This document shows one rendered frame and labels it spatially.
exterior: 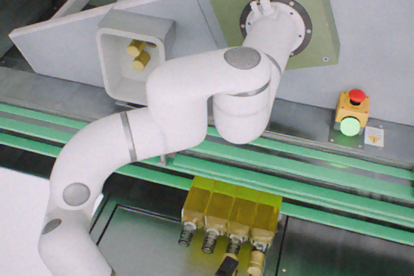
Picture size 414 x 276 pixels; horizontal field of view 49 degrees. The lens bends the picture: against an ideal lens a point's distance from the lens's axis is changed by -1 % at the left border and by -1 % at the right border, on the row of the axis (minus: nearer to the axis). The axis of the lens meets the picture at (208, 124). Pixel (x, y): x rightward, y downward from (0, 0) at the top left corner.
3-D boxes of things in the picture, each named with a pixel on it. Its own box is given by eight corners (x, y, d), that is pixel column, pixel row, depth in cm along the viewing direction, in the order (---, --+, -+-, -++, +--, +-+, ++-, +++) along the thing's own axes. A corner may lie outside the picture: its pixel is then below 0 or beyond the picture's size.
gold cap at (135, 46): (131, 34, 116) (125, 44, 113) (145, 36, 115) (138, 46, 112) (134, 46, 118) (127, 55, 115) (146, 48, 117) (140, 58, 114)
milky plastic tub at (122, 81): (119, 78, 130) (106, 97, 124) (109, 8, 114) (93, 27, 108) (177, 89, 127) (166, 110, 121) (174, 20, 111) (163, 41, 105)
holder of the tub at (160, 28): (122, 90, 134) (111, 108, 129) (110, 8, 114) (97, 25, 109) (177, 102, 131) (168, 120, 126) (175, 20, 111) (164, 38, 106)
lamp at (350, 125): (338, 127, 111) (337, 135, 109) (343, 114, 107) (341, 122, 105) (357, 131, 110) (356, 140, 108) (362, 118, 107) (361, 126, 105)
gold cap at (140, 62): (137, 49, 118) (130, 58, 116) (150, 51, 118) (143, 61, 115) (138, 60, 121) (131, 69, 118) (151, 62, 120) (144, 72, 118)
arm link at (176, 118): (129, 133, 82) (114, 62, 71) (254, 104, 87) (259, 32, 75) (140, 173, 76) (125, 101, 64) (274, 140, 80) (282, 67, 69)
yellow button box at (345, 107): (335, 109, 117) (332, 129, 112) (341, 87, 111) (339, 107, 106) (362, 115, 116) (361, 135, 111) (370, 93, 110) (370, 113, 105)
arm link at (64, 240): (154, 257, 77) (144, 221, 91) (86, 152, 70) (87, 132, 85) (68, 309, 75) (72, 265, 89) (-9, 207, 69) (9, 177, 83)
